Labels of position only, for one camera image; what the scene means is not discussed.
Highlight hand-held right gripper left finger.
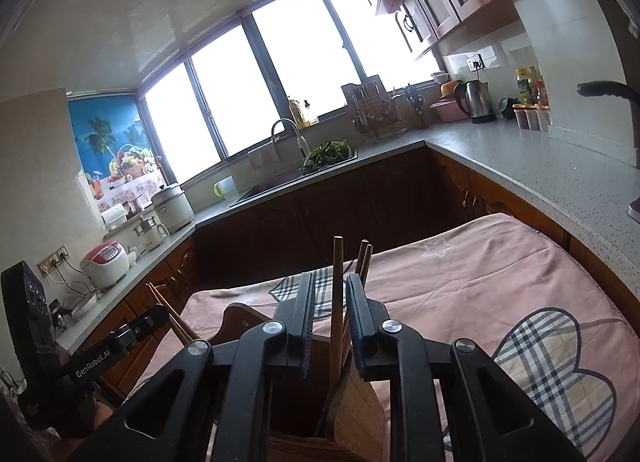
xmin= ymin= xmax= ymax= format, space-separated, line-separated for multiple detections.
xmin=70 ymin=272 xmax=317 ymax=462

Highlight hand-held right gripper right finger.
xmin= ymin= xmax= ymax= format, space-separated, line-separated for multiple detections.
xmin=346 ymin=274 xmax=586 ymax=462

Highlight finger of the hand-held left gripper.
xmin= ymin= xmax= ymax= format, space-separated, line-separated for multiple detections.
xmin=116 ymin=303 xmax=174 ymax=351

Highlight wooden utensil holder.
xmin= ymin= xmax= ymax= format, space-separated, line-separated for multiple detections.
xmin=207 ymin=303 xmax=389 ymax=462

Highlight person's left hand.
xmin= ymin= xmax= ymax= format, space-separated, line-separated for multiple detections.
xmin=75 ymin=394 xmax=122 ymax=443

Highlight black charger stand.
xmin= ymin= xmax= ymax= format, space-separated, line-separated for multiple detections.
xmin=49 ymin=298 xmax=72 ymax=331

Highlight white and red rice cooker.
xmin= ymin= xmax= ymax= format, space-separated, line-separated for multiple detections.
xmin=80 ymin=240 xmax=133 ymax=291

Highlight small white electric pot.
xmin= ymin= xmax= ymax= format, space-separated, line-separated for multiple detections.
xmin=133 ymin=215 xmax=171 ymax=251

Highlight pink tablecloth with plaid hearts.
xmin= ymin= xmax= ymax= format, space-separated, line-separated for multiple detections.
xmin=120 ymin=213 xmax=632 ymax=462

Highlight large white cooker pot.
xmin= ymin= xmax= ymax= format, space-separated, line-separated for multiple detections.
xmin=150 ymin=183 xmax=196 ymax=235

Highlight kitchen sink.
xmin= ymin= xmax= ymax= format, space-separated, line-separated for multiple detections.
xmin=229 ymin=147 xmax=359 ymax=209

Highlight green and white cup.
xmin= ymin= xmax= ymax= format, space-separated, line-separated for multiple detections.
xmin=213 ymin=175 xmax=238 ymax=199

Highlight green leafy vegetables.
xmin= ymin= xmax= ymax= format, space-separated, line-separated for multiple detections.
xmin=301 ymin=140 xmax=352 ymax=173

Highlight tropical fruit printed blind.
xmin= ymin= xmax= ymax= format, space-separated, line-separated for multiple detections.
xmin=66 ymin=94 xmax=167 ymax=215

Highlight hanging dish cloth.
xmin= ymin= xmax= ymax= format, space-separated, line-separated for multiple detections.
xmin=247 ymin=144 xmax=279 ymax=171

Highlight chrome faucet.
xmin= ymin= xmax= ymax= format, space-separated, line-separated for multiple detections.
xmin=270 ymin=118 xmax=312 ymax=163

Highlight yellow oil bottle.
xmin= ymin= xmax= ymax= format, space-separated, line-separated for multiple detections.
xmin=287 ymin=96 xmax=306 ymax=129

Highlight metal dish rack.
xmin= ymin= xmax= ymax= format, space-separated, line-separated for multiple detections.
xmin=340 ymin=81 xmax=408 ymax=145

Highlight pink basin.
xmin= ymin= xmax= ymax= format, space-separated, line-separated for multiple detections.
xmin=430 ymin=98 xmax=472 ymax=123

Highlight grey speckled countertop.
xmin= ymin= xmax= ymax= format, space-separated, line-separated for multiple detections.
xmin=50 ymin=118 xmax=640 ymax=358

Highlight kitchen window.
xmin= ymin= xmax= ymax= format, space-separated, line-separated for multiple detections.
xmin=137 ymin=0 xmax=442 ymax=183

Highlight stainless electric kettle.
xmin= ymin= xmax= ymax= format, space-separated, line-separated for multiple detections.
xmin=452 ymin=80 xmax=498 ymax=125

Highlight black cup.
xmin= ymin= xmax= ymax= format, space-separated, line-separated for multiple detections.
xmin=498 ymin=96 xmax=522 ymax=121

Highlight spice jars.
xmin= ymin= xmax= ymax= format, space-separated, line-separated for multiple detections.
xmin=512 ymin=102 xmax=552 ymax=133

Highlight green bottle yellow cap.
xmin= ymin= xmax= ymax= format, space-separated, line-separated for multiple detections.
xmin=514 ymin=66 xmax=535 ymax=106

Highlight red sauce bottle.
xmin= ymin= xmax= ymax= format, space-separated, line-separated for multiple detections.
xmin=528 ymin=66 xmax=549 ymax=106

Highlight black wok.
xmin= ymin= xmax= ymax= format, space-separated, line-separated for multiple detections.
xmin=576 ymin=81 xmax=640 ymax=106

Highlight black power cable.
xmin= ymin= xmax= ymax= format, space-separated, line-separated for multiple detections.
xmin=49 ymin=257 xmax=97 ymax=293

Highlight wall socket strip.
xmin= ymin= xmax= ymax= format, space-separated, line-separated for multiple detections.
xmin=37 ymin=244 xmax=70 ymax=277

